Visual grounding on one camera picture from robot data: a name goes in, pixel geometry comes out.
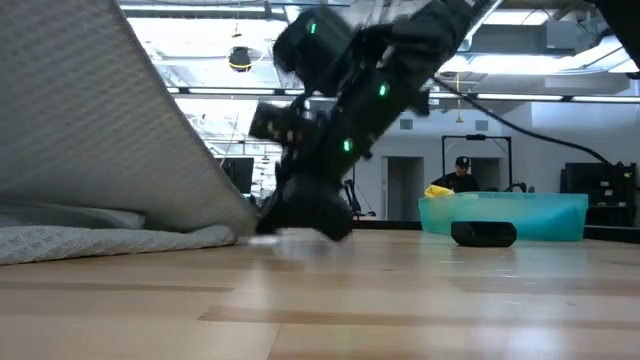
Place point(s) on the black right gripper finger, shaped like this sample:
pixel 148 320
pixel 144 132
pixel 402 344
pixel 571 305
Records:
pixel 310 205

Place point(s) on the yellow microfiber towel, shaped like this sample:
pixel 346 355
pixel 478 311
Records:
pixel 439 191

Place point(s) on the grey microfiber towel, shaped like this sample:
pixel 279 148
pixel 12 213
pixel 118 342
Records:
pixel 100 125

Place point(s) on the black background robot arm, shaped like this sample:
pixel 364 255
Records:
pixel 352 197

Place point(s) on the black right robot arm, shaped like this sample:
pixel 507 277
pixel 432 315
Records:
pixel 435 30

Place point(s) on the black background monitor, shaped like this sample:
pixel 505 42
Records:
pixel 240 175

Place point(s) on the person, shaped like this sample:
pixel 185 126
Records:
pixel 457 177

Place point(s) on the black rounded box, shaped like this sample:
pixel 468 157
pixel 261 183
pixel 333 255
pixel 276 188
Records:
pixel 484 234

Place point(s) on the teal translucent plastic bin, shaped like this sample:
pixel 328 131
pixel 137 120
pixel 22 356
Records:
pixel 500 210

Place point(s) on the black cabinet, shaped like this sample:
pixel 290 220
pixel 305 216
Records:
pixel 600 192

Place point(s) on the black ceiling-mounted camera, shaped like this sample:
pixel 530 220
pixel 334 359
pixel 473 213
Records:
pixel 240 59

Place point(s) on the black gantry frame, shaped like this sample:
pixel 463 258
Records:
pixel 475 136

